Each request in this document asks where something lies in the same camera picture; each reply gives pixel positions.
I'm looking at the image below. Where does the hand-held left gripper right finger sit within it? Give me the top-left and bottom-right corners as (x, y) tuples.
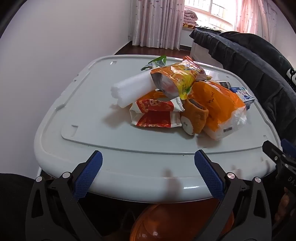
(194, 149), (272, 241)

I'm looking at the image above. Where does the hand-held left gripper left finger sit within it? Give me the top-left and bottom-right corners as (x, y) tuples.
(25, 150), (103, 241)

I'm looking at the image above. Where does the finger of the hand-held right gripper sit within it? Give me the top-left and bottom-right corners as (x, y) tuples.
(281, 138), (296, 163)
(262, 140), (287, 168)

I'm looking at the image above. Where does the orange plastic basin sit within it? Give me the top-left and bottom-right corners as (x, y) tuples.
(129, 202), (235, 241)

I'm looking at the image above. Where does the orange tissue pack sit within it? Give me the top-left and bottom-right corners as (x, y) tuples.
(191, 81), (247, 141)

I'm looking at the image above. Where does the person's right hand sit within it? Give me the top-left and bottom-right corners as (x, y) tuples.
(276, 186), (296, 224)

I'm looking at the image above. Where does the blue and white carton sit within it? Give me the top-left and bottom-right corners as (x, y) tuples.
(230, 87), (255, 110)

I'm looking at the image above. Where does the black and white printed cloth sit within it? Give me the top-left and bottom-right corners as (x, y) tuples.
(285, 67), (296, 90)

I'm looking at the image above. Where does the grey plastic bin lid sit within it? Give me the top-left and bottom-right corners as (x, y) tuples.
(33, 54), (284, 203)

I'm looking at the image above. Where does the red and white snack bag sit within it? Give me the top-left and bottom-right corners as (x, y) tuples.
(129, 96), (185, 128)

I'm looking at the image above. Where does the dark blue blanket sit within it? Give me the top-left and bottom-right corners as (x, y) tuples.
(189, 28), (296, 142)

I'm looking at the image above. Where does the white foam roll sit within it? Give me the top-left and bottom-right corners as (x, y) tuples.
(111, 70), (158, 108)

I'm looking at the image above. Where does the yellow snack bag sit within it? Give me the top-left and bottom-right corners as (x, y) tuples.
(150, 56), (208, 100)

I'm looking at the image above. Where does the green snack wrapper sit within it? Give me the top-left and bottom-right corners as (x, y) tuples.
(141, 55), (167, 71)

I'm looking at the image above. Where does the pink patterned curtain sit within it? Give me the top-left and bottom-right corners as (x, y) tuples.
(132, 0), (185, 50)
(235, 0), (278, 43)

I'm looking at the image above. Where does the window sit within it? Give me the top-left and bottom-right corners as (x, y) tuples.
(185, 0), (241, 30)

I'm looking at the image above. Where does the stack of folded blankets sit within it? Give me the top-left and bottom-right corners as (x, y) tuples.
(183, 9), (199, 29)

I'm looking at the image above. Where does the white bed frame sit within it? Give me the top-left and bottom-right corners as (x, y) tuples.
(191, 38), (223, 67)

